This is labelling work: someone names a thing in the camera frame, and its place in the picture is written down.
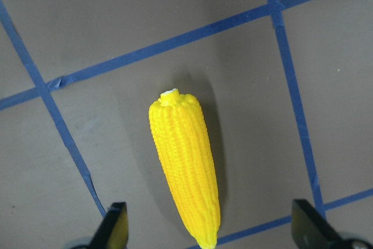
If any yellow plastic corn cob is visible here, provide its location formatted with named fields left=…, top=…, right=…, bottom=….
left=149, top=89, right=221, bottom=248

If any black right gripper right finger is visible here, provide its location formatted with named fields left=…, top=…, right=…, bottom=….
left=291, top=199, right=372, bottom=249

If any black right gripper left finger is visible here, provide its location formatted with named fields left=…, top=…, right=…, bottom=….
left=71, top=202, right=129, bottom=249

